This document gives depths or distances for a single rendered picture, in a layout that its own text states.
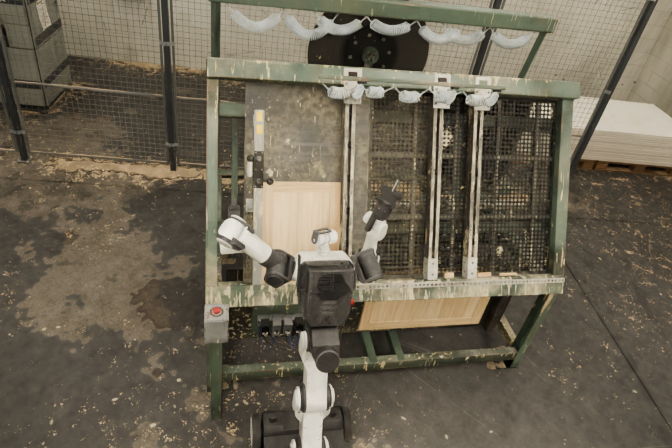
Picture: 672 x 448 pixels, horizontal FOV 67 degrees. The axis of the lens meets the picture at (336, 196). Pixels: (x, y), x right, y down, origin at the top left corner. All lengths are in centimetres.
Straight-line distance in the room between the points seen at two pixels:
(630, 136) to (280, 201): 519
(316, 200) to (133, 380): 167
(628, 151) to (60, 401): 646
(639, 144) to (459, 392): 446
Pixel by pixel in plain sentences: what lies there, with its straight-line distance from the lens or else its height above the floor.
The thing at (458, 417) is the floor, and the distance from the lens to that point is 367.
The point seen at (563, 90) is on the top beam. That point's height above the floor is 190.
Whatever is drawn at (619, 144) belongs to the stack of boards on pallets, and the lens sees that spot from 712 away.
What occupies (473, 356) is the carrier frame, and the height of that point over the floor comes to 18.
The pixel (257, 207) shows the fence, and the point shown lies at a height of 126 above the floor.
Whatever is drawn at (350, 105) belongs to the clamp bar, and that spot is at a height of 175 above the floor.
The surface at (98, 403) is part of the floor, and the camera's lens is 356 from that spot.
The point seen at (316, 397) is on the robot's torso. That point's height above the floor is 68.
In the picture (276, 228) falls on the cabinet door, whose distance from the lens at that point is 281.
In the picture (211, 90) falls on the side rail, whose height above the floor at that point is 179.
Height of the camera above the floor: 293
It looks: 35 degrees down
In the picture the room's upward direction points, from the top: 10 degrees clockwise
